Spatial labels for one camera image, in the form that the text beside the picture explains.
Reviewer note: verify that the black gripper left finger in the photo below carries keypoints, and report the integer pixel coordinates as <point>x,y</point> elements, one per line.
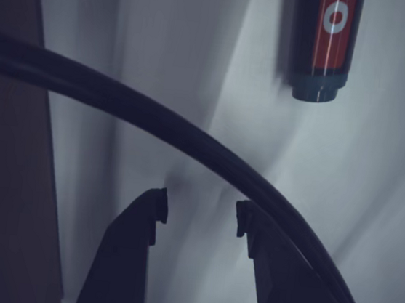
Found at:
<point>120,259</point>

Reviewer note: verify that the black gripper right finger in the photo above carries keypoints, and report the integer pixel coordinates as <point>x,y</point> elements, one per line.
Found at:
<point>291,300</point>

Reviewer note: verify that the green red edding marker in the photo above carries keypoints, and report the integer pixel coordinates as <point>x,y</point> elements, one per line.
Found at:
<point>331,45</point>

